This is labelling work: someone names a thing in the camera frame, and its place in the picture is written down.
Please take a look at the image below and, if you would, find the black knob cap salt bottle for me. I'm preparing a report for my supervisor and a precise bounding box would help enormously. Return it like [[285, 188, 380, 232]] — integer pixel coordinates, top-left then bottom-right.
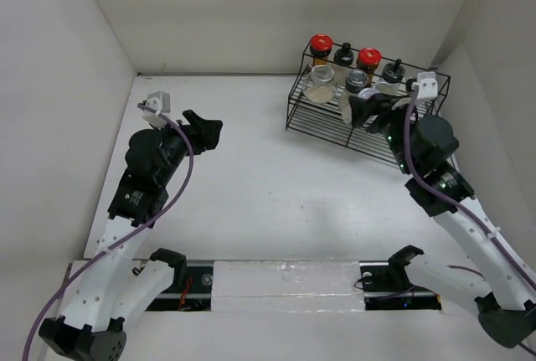
[[381, 59, 405, 95]]

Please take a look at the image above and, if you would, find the dark sauce jar red lid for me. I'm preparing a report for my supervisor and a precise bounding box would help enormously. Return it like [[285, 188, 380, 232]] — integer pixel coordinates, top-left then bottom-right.
[[309, 34, 333, 66]]

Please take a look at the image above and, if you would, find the black wire rack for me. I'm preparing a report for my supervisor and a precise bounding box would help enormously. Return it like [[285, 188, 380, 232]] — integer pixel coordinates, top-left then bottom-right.
[[286, 40, 451, 167]]

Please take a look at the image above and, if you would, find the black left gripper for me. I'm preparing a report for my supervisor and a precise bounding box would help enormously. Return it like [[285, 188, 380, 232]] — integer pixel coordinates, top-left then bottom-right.
[[152, 110, 221, 186]]

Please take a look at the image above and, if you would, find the orange label jar red lid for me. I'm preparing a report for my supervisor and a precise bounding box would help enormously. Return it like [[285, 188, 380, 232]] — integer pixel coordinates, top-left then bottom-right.
[[356, 48, 382, 82]]

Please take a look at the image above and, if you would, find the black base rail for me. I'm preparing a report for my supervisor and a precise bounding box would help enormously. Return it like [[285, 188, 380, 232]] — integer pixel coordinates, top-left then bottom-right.
[[147, 260, 442, 313]]

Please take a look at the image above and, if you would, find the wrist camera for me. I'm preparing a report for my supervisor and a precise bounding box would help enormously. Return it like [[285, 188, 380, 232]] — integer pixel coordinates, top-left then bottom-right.
[[142, 91, 171, 129], [405, 71, 439, 101]]

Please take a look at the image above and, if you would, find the round glass jar metal rim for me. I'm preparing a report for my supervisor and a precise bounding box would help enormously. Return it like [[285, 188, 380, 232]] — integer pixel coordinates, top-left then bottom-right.
[[303, 64, 337, 104]]

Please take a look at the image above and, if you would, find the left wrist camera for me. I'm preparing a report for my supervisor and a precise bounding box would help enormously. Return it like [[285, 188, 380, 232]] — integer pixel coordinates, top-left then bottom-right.
[[142, 91, 171, 129]]

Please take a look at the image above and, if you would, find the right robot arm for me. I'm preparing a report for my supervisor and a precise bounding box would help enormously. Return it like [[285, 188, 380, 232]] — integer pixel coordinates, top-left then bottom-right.
[[349, 94, 535, 348]]

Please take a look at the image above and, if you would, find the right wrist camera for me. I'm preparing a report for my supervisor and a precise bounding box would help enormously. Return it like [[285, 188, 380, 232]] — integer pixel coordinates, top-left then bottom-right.
[[405, 71, 439, 101]]

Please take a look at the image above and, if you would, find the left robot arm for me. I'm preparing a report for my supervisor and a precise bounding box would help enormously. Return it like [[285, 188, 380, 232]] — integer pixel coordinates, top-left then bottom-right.
[[39, 104, 223, 360]]

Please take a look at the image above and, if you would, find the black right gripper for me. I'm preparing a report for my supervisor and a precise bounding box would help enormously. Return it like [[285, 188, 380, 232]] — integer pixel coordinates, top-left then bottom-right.
[[348, 91, 420, 173]]

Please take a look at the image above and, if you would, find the black pump cap salt bottle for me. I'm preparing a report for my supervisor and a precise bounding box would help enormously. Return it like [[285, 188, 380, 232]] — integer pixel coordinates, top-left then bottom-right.
[[333, 42, 354, 84]]

